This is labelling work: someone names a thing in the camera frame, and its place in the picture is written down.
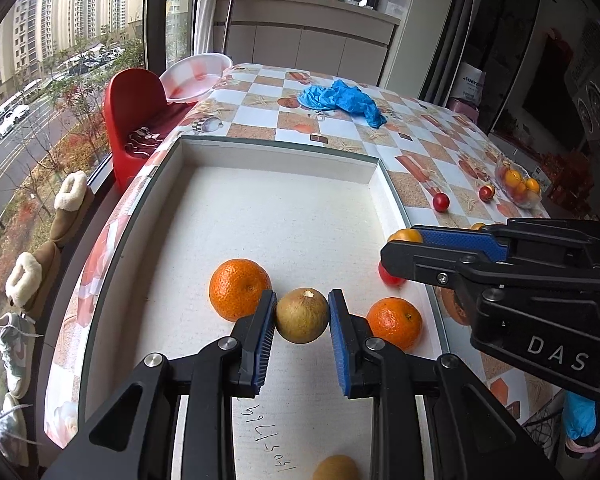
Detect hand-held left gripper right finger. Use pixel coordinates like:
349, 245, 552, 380
328, 288, 563, 480

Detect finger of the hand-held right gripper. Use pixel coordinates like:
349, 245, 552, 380
416, 218, 588, 263
380, 242, 600, 288

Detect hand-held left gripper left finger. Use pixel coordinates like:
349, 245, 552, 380
40, 289, 279, 480

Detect round tan fruit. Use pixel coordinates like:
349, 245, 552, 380
312, 454, 361, 480
275, 287, 330, 345

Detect orange tangerine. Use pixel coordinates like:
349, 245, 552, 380
366, 297, 424, 352
209, 258, 272, 322

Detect glass fruit bowl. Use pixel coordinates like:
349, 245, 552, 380
494, 155, 543, 209

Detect white foam tray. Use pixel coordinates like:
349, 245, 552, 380
77, 135, 453, 480

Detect person's right hand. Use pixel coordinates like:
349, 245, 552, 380
564, 390, 600, 442

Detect red decoration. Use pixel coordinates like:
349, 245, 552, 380
540, 152, 593, 201

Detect pink plastic stool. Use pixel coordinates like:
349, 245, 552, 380
447, 99, 481, 123

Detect white plastic bag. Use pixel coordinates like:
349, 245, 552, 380
450, 61, 487, 101

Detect black television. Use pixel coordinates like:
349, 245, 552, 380
522, 47, 581, 136

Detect crumpled blue gloves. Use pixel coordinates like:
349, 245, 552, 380
299, 79, 388, 129

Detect grey speaker cabinet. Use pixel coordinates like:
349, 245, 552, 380
565, 20, 600, 141

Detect striped cloth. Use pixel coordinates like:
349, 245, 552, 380
124, 127, 162, 158

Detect tan fur-lined boot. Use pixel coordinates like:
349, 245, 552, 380
5, 242, 63, 318
49, 170, 95, 248

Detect white kitchen cabinet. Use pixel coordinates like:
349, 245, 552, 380
215, 0, 402, 86

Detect white sneaker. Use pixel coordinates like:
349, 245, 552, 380
0, 392, 31, 466
0, 311, 37, 400

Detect red plastic chair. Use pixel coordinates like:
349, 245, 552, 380
104, 67, 201, 191

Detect white plastic basin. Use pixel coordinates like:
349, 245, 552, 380
158, 52, 234, 103

